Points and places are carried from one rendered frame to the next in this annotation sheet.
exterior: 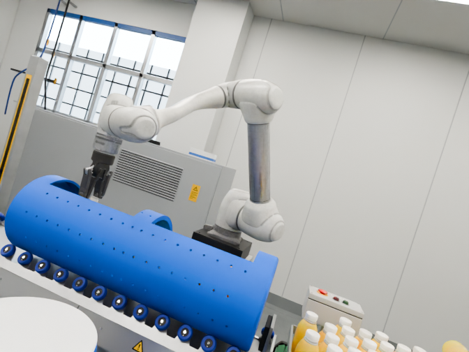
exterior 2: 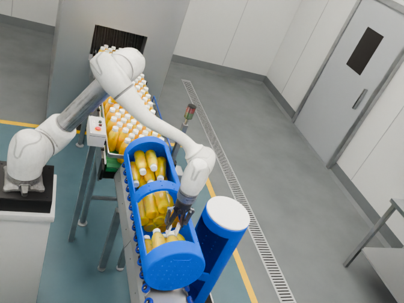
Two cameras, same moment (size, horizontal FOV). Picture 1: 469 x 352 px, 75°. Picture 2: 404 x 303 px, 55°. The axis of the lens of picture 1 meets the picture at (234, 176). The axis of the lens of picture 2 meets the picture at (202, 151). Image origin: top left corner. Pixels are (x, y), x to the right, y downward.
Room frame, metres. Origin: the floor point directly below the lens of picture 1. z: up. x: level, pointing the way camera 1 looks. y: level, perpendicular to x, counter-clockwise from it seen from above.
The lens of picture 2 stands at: (2.00, 1.48, 2.48)
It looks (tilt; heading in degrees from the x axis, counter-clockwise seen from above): 32 degrees down; 228
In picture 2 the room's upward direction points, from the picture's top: 23 degrees clockwise
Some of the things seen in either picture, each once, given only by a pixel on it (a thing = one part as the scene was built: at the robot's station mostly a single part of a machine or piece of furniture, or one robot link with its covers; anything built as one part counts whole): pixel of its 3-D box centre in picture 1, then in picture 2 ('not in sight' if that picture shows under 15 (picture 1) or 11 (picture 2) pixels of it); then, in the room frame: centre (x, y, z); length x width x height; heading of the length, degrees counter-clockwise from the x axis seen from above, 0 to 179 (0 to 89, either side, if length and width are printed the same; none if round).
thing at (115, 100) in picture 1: (117, 116); (196, 174); (1.07, 0.45, 1.51); 0.13 x 0.11 x 0.16; 45
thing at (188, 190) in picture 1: (112, 204); not in sight; (3.10, 1.11, 0.72); 2.15 x 0.54 x 1.45; 76
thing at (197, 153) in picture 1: (202, 155); not in sight; (2.88, 0.34, 1.48); 0.24 x 0.12 x 0.08; 84
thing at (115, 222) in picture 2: not in sight; (109, 240); (1.00, -0.19, 0.31); 0.06 x 0.06 x 0.63; 77
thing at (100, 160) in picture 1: (100, 164); (182, 205); (1.08, 0.46, 1.33); 0.08 x 0.07 x 0.09; 167
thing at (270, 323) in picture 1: (265, 339); not in sight; (0.92, -0.24, 0.99); 0.10 x 0.02 x 0.12; 167
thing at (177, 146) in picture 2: not in sight; (164, 179); (0.48, -0.53, 0.55); 0.04 x 0.04 x 1.10; 77
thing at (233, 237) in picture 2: not in sight; (203, 260); (0.57, 0.30, 0.59); 0.28 x 0.28 x 0.88
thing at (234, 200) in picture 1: (236, 209); (27, 151); (1.65, -0.06, 1.25); 0.18 x 0.16 x 0.22; 45
